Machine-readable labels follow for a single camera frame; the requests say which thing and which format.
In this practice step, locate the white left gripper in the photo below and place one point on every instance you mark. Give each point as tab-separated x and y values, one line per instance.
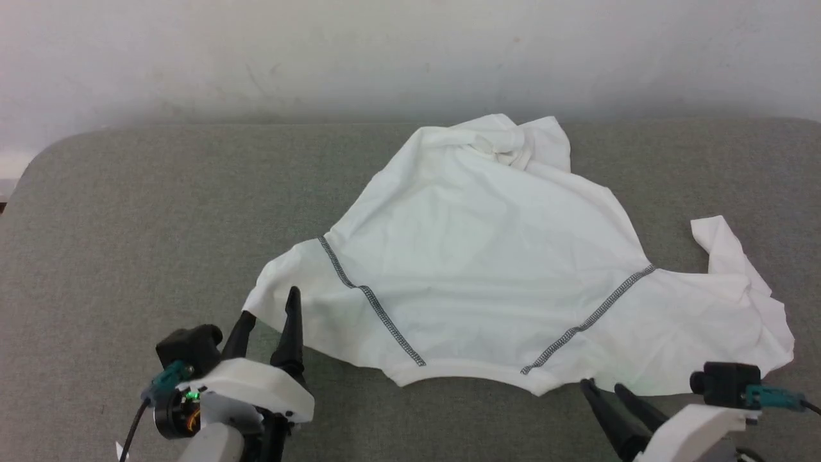
256	385

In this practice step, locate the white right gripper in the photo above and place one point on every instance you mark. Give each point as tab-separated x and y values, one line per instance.
696	430

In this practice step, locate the white shirt with grey seams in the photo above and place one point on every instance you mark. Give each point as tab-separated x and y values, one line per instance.
487	269

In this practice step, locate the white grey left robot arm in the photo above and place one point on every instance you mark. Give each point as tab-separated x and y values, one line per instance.
211	436

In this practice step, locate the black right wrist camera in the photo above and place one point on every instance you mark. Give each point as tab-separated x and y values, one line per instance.
725	384

